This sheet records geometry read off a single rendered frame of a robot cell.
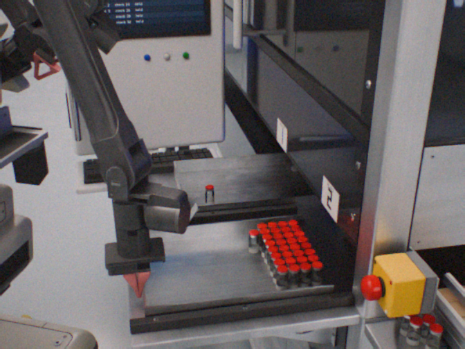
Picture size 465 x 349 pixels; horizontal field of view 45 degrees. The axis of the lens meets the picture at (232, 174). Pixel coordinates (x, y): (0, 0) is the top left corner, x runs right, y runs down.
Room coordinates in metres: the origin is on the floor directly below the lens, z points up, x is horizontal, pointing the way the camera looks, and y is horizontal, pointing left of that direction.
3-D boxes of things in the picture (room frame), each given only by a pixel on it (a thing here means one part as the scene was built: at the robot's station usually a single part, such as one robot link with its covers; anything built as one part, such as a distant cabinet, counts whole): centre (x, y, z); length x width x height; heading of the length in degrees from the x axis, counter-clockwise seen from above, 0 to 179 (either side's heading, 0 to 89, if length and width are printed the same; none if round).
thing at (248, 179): (1.29, -0.03, 0.90); 0.34 x 0.26 x 0.04; 101
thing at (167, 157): (1.58, 0.25, 0.82); 0.40 x 0.14 x 0.02; 104
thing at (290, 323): (1.11, 0.00, 0.87); 0.70 x 0.48 x 0.02; 11
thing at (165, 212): (0.83, 0.13, 1.11); 0.11 x 0.09 x 0.12; 73
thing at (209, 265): (0.93, 0.01, 0.90); 0.34 x 0.26 x 0.04; 101
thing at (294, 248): (0.96, -0.12, 0.90); 0.18 x 0.02 x 0.05; 11
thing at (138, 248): (0.83, 0.17, 1.01); 0.10 x 0.07 x 0.07; 102
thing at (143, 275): (0.83, 0.18, 0.94); 0.07 x 0.07 x 0.09; 12
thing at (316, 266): (0.96, -0.14, 0.90); 0.18 x 0.02 x 0.05; 11
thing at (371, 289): (0.72, -0.22, 0.99); 0.04 x 0.04 x 0.04; 11
